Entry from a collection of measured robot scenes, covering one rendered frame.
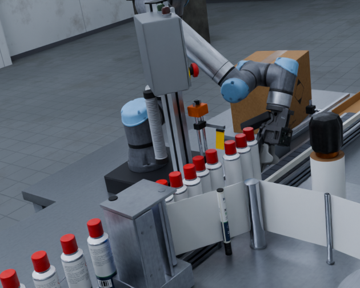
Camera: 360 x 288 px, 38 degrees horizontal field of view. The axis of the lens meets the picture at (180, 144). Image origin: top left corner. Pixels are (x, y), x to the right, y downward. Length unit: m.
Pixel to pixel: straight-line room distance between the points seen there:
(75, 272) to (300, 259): 0.55
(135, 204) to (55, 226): 0.71
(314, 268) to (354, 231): 0.14
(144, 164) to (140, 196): 0.70
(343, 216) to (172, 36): 0.59
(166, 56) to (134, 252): 0.49
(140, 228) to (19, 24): 8.73
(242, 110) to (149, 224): 1.12
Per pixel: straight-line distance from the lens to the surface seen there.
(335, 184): 1.44
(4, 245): 1.81
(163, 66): 1.35
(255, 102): 2.14
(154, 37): 1.33
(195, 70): 1.39
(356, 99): 2.52
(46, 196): 2.05
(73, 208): 1.90
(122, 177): 1.88
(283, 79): 1.67
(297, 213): 1.33
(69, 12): 10.41
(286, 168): 1.74
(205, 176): 1.46
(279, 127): 1.64
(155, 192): 1.18
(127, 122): 1.83
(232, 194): 1.34
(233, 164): 1.54
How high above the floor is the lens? 1.68
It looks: 22 degrees down
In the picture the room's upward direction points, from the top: 9 degrees counter-clockwise
